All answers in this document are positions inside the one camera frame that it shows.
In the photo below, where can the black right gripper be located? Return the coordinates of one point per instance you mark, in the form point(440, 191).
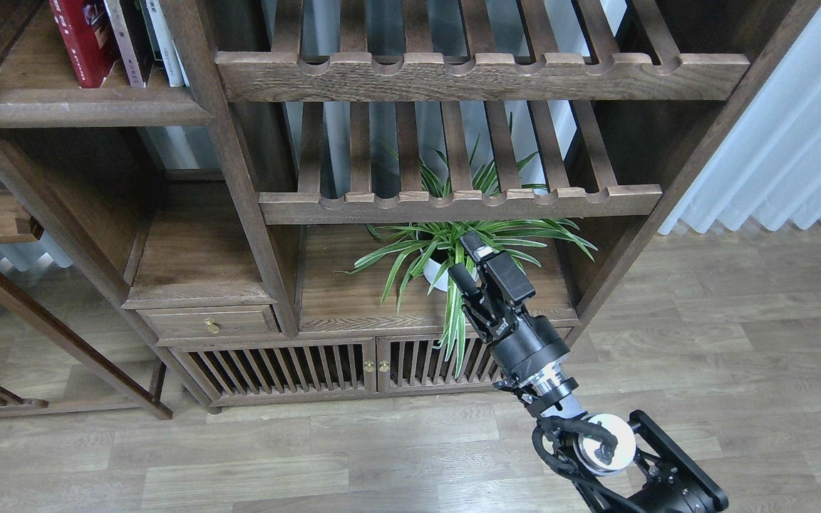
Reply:
point(529, 351)

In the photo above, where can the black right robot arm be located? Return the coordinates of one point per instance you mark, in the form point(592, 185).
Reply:
point(617, 465)

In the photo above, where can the wooden side furniture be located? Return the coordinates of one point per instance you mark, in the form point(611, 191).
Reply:
point(18, 226)

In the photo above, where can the white curtain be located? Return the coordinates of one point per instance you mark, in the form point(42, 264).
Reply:
point(768, 169)

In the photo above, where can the red book with photo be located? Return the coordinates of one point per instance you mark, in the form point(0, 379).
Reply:
point(87, 33)

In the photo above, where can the green spider plant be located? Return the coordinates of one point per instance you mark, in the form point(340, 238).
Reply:
point(412, 244)

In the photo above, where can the upright white books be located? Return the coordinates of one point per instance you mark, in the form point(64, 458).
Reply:
point(156, 21)

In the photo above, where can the maroon book white characters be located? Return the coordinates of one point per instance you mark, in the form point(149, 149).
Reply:
point(128, 24)

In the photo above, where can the white plant pot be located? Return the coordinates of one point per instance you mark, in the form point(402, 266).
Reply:
point(432, 267)

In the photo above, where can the brass drawer knob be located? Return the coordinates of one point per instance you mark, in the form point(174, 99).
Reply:
point(212, 326)

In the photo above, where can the dark wooden bookshelf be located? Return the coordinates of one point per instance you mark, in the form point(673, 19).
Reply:
point(241, 197)

